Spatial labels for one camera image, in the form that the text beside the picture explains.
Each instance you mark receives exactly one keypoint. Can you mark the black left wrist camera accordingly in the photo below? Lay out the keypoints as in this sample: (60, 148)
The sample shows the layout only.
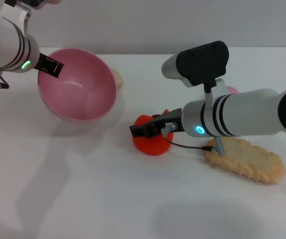
(37, 3)

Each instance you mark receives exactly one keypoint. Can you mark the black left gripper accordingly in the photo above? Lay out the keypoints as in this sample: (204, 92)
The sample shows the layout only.
(42, 63)

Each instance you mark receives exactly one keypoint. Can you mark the long golden toast bread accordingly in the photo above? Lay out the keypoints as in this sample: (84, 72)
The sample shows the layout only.
(245, 161)

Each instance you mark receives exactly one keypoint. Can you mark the pink plastic bowl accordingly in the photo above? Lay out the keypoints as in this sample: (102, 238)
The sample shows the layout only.
(83, 92)

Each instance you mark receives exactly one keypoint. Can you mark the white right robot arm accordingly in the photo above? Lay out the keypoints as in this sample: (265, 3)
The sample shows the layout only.
(245, 114)

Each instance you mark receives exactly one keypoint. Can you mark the pink toy peach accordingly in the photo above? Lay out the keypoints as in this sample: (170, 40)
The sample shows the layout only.
(232, 90)

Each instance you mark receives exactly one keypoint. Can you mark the orange toy fruit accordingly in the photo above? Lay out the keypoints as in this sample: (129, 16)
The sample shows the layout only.
(153, 145)

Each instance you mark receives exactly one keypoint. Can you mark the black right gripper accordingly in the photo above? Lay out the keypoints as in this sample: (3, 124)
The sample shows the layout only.
(170, 120)

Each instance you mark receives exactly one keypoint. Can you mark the beige round bun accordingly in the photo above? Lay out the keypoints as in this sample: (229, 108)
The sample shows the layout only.
(119, 79)

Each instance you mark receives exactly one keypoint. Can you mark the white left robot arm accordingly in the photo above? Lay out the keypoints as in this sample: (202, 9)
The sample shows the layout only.
(6, 44)

